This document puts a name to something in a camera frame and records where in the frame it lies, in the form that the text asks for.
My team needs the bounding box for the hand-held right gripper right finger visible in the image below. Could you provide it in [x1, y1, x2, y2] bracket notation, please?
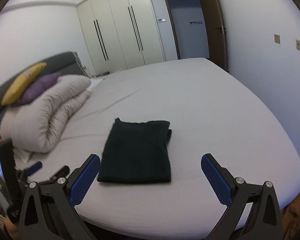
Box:
[201, 153, 283, 240]

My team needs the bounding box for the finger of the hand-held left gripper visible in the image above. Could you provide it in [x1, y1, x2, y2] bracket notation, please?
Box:
[39, 165, 70, 186]
[16, 160, 43, 180]

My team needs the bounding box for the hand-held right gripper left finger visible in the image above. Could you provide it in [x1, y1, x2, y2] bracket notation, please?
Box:
[18, 154, 101, 240]

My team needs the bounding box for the dark green cloth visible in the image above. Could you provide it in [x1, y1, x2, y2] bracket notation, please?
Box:
[97, 117, 173, 183]

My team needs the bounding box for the person's left hand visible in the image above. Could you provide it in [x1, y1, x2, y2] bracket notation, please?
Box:
[4, 216, 17, 235]

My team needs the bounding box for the white pillow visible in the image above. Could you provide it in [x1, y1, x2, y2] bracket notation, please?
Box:
[13, 147, 40, 163]

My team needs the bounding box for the grey folded duvet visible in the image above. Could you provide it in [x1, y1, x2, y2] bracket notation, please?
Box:
[0, 74, 92, 153]

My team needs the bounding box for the purple pillow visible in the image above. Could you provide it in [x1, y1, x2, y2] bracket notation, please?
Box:
[16, 72, 62, 105]

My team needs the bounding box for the bed with white sheet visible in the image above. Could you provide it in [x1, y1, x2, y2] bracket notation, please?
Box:
[12, 57, 300, 240]

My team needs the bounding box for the yellow pillow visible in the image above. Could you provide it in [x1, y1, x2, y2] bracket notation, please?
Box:
[1, 62, 47, 106]

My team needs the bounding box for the dark grey headboard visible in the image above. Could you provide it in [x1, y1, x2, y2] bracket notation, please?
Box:
[0, 51, 87, 140]

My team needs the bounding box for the cream wardrobe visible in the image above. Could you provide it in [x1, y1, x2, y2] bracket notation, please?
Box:
[76, 0, 165, 76]

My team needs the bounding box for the brown door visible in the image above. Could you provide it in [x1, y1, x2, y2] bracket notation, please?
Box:
[197, 0, 228, 72]

